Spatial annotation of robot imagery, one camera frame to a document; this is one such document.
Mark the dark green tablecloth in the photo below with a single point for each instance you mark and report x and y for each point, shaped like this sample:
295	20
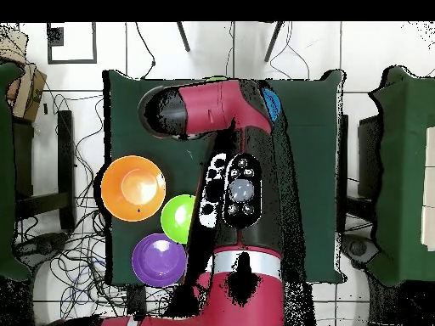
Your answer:
321	169

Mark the black bench frame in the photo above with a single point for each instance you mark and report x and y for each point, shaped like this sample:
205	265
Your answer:
65	152

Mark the green cloth side table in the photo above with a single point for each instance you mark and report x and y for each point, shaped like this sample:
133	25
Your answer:
6	169
404	169

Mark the cardboard box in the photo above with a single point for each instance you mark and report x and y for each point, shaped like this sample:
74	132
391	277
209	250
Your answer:
27	88

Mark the black power strip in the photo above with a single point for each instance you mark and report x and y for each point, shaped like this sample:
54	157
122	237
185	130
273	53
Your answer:
136	300

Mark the black tripod leg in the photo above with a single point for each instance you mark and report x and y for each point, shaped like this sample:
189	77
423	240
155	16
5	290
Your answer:
183	37
273	42

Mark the medium green plastic bowl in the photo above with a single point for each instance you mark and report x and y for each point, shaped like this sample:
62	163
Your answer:
176	219

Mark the purple plastic bowl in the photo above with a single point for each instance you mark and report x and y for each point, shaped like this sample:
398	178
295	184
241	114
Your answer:
159	260

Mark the small blue plastic bowl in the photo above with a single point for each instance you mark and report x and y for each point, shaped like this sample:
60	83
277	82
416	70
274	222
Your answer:
273	103

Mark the white boxes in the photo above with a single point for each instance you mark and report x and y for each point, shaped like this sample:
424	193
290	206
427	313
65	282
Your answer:
429	186

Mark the large orange plastic bowl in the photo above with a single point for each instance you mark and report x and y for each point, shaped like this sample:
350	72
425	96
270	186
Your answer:
133	188

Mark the small green plastic bowl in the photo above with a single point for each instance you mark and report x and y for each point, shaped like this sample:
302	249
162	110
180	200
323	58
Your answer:
215	79

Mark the black floor frame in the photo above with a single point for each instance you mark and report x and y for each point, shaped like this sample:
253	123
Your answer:
72	61

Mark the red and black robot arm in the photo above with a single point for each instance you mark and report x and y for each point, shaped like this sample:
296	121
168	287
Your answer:
217	105

